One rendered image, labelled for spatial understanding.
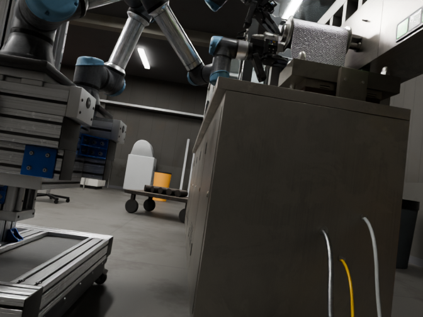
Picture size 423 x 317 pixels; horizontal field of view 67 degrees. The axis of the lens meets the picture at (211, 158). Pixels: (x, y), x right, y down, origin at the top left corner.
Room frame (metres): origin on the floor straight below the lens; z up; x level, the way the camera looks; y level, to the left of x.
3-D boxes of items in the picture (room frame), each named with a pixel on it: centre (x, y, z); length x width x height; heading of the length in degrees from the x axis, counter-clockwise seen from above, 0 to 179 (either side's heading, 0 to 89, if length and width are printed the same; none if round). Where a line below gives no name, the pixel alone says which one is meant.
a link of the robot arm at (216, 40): (1.25, 0.02, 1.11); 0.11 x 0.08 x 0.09; 95
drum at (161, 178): (7.37, 1.06, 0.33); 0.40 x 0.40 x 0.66
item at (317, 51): (1.28, -0.38, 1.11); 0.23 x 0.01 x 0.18; 95
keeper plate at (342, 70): (1.07, -0.45, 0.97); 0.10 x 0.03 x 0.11; 95
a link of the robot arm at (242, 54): (1.26, -0.06, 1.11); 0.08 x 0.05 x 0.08; 5
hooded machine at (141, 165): (9.14, 1.94, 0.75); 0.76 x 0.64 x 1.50; 93
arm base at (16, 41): (0.93, 0.59, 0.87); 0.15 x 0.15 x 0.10
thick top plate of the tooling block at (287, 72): (1.16, -0.43, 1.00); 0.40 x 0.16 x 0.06; 95
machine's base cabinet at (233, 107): (2.27, -0.23, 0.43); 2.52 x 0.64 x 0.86; 5
